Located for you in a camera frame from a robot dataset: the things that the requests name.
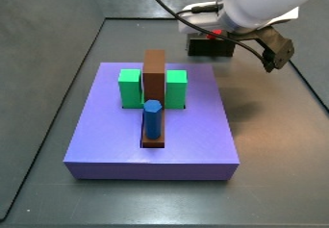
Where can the brown upright block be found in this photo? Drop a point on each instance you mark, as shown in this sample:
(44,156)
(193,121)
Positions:
(154,91)

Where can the blue hexagonal peg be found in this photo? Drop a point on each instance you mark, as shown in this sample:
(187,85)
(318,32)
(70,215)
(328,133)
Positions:
(153,119)

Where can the purple base board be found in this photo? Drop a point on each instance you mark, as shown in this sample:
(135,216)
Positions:
(194,150)

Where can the red peg object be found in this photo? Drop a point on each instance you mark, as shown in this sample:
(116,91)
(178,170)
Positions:
(214,34)

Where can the green block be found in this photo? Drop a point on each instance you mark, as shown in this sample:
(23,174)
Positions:
(133,94)

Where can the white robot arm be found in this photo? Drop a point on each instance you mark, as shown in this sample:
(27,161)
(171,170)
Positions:
(240,16)

